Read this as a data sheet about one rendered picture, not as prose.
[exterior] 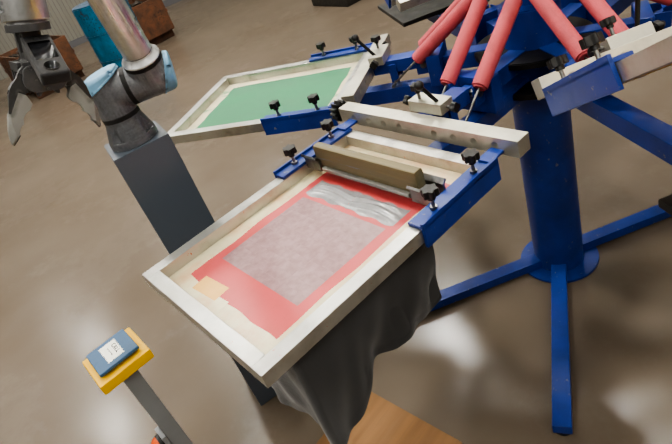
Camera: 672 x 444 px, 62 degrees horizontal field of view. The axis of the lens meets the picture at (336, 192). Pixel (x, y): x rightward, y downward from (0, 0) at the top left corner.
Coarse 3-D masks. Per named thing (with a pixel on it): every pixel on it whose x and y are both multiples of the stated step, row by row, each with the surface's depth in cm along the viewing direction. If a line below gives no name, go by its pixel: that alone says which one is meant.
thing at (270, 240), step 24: (360, 192) 157; (288, 216) 158; (312, 216) 154; (240, 240) 155; (264, 240) 152; (288, 240) 148; (216, 264) 149; (240, 264) 146; (264, 264) 143; (240, 288) 138
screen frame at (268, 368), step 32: (416, 160) 161; (448, 160) 150; (256, 192) 168; (224, 224) 159; (192, 256) 154; (384, 256) 126; (160, 288) 142; (352, 288) 120; (192, 320) 130; (320, 320) 115; (256, 352) 113; (288, 352) 111
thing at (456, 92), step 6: (450, 90) 173; (456, 90) 172; (462, 90) 171; (456, 96) 168; (462, 96) 170; (468, 96) 172; (462, 102) 171; (468, 102) 173; (462, 108) 171; (426, 114) 165; (432, 114) 164; (444, 114) 166
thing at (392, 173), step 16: (320, 144) 165; (320, 160) 168; (336, 160) 161; (352, 160) 154; (368, 160) 149; (384, 160) 146; (368, 176) 153; (384, 176) 147; (400, 176) 142; (416, 176) 138
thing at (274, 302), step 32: (384, 192) 153; (352, 224) 145; (288, 256) 142; (320, 256) 138; (352, 256) 135; (256, 288) 136; (288, 288) 132; (320, 288) 129; (256, 320) 126; (288, 320) 123
